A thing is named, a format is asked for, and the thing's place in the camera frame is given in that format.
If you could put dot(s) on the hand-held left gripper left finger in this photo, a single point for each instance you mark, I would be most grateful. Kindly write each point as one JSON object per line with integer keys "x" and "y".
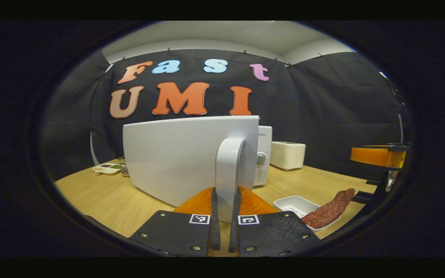
{"x": 215, "y": 231}

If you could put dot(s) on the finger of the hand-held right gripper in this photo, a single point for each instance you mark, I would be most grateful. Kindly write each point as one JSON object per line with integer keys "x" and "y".
{"x": 373, "y": 156}

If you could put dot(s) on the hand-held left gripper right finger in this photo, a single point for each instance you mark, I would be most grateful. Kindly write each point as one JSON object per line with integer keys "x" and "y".
{"x": 233, "y": 231}

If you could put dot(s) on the red raw meat slice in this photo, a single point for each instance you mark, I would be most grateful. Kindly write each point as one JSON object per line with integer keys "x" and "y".
{"x": 326, "y": 212}

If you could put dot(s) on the white rectangular tray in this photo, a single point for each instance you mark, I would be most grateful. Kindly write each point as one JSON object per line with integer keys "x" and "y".
{"x": 294, "y": 204}

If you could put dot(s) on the black backdrop cloth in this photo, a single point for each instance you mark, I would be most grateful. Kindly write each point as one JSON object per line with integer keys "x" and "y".
{"x": 323, "y": 108}

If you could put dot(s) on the white toaster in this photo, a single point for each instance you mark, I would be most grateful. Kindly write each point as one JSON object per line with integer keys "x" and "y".
{"x": 287, "y": 155}

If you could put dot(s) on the white divided seasoning dish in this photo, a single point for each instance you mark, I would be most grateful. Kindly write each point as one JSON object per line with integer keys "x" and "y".
{"x": 108, "y": 168}

